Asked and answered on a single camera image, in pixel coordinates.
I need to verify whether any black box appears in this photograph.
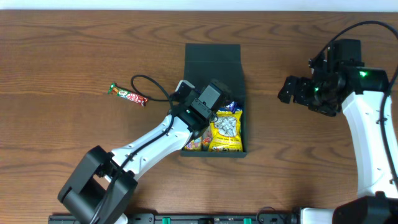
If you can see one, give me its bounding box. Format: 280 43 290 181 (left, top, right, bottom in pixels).
180 43 248 158

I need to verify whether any blue Dairy Milk chocolate bar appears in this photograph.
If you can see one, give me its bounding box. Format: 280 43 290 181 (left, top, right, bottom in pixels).
220 101 243 114

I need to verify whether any Haribo gummy candy bag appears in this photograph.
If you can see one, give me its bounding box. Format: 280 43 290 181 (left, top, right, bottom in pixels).
183 126 213 151

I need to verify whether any yellow Hacks candy bag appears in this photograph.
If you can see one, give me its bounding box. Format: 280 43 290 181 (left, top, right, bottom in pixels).
208 110 243 152

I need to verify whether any green red KitKat Milo bar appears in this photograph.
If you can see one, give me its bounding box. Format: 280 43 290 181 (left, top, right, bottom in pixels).
108 83 149 106

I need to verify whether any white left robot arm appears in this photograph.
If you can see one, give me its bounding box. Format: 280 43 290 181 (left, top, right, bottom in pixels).
58 80 231 224

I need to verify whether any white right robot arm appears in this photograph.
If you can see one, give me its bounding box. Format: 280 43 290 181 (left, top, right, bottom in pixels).
278 58 397 223

